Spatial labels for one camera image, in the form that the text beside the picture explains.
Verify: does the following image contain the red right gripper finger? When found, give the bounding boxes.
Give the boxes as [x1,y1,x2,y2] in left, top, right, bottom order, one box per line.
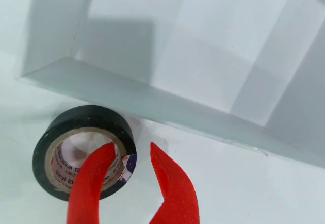
[149,141,200,224]

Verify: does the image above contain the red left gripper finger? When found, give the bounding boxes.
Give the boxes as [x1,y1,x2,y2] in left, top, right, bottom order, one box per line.
[67,142,116,224]

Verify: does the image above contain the black electrical tape roll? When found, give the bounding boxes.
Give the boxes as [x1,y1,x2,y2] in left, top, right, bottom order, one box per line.
[32,105,138,201]

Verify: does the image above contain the white rectangular cardboard bin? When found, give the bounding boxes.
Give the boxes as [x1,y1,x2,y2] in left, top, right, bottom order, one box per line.
[15,0,325,170]

